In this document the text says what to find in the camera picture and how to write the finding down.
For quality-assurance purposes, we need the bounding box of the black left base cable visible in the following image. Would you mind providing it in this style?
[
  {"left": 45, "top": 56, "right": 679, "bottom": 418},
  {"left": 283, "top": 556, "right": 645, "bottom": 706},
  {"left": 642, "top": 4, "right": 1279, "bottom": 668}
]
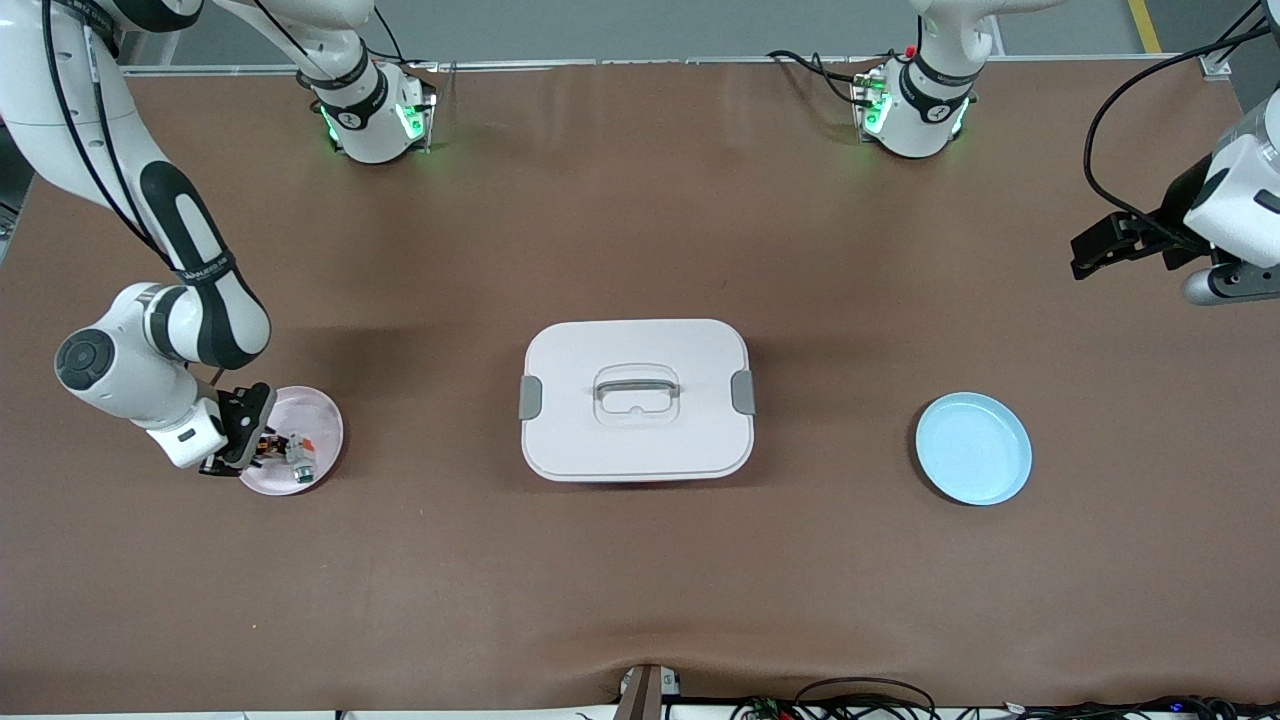
[{"left": 765, "top": 48, "right": 887, "bottom": 107}]

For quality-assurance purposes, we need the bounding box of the black cable loop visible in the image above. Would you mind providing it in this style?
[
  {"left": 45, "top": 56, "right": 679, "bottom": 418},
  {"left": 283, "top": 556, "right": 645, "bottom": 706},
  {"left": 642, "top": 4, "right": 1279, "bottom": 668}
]
[{"left": 730, "top": 676, "right": 942, "bottom": 720}]

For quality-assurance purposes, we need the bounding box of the white and green switch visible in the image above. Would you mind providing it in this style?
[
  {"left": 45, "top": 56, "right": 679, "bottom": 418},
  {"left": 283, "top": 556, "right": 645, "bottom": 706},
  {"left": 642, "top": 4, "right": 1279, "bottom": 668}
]
[{"left": 282, "top": 431, "right": 327, "bottom": 489}]

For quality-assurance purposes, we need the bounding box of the light blue plate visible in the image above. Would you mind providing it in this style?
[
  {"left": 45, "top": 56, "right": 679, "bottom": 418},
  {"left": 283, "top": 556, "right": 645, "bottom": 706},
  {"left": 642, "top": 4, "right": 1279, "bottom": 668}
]
[{"left": 915, "top": 392, "right": 1034, "bottom": 507}]

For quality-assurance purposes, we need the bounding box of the pink plate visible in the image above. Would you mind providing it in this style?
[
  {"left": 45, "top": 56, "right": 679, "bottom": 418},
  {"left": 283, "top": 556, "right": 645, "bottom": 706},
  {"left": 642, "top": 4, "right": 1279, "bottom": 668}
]
[{"left": 238, "top": 385, "right": 345, "bottom": 498}]

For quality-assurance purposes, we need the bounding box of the black right base cable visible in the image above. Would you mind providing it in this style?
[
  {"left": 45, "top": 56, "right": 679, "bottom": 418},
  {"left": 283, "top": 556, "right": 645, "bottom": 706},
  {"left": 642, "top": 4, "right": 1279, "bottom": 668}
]
[{"left": 368, "top": 8, "right": 432, "bottom": 71}]

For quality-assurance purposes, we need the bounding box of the aluminium frame post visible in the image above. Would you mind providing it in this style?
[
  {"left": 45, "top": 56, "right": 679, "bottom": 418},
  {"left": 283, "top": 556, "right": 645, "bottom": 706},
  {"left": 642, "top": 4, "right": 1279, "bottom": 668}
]
[{"left": 1198, "top": 0, "right": 1280, "bottom": 81}]

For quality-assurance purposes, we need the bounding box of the black base cable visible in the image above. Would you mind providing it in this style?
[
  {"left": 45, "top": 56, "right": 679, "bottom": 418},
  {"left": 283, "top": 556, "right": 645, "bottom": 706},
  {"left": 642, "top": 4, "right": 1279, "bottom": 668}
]
[
  {"left": 368, "top": 8, "right": 432, "bottom": 71},
  {"left": 765, "top": 48, "right": 887, "bottom": 107}
]

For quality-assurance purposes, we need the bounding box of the black cable bundle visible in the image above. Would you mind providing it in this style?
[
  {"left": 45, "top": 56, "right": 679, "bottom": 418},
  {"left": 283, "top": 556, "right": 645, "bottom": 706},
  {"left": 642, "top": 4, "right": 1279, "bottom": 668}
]
[{"left": 1000, "top": 694, "right": 1280, "bottom": 720}]

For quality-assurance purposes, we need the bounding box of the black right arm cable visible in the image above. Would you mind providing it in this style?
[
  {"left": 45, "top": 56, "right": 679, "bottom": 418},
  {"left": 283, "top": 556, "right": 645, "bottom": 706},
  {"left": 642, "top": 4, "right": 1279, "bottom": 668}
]
[{"left": 40, "top": 0, "right": 183, "bottom": 273}]

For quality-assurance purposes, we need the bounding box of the white lidded storage box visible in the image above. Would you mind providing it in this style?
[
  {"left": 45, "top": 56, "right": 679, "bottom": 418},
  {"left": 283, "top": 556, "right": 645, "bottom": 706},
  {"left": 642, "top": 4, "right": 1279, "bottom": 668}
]
[{"left": 518, "top": 318, "right": 757, "bottom": 485}]

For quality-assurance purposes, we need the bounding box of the aluminium table edge rail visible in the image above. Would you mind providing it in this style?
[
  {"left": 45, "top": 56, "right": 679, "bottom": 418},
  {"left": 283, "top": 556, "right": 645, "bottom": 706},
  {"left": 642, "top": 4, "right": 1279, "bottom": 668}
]
[{"left": 120, "top": 55, "right": 1226, "bottom": 79}]

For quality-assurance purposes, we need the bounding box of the grey box lid handle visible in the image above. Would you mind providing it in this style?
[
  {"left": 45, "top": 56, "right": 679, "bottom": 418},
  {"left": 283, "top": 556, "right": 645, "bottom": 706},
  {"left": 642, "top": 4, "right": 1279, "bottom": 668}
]
[{"left": 593, "top": 365, "right": 682, "bottom": 400}]

